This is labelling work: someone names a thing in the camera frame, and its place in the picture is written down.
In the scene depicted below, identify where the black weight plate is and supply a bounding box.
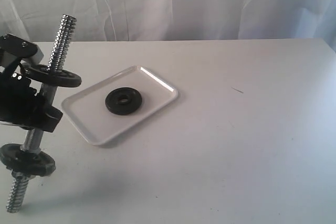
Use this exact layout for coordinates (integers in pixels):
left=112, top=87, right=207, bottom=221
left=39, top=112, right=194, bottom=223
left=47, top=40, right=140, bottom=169
left=104, top=87, right=143, bottom=115

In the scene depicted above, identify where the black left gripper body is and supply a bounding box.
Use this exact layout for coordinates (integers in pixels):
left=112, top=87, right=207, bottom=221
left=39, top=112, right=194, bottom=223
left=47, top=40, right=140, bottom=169
left=1, top=61, right=42, bottom=127

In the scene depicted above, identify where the white backdrop curtain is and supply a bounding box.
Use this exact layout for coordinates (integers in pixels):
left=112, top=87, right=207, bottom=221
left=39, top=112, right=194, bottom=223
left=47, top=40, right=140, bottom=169
left=1, top=0, right=335, bottom=48

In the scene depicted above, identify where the chrome threaded dumbbell bar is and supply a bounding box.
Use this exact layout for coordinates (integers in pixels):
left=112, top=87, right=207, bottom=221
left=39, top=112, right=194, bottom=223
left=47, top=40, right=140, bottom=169
left=1, top=15, right=77, bottom=214

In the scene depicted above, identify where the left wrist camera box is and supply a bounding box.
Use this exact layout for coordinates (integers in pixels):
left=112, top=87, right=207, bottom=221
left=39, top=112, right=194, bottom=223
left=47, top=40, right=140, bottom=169
left=1, top=34, right=44, bottom=67

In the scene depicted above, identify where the white plastic tray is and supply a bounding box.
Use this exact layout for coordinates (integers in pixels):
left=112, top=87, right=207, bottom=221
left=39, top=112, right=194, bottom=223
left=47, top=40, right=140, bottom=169
left=61, top=66, right=179, bottom=146

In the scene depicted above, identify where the black plate end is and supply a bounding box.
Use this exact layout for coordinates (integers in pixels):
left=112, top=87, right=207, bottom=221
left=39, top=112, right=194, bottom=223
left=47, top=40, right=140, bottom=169
left=23, top=64, right=82, bottom=88

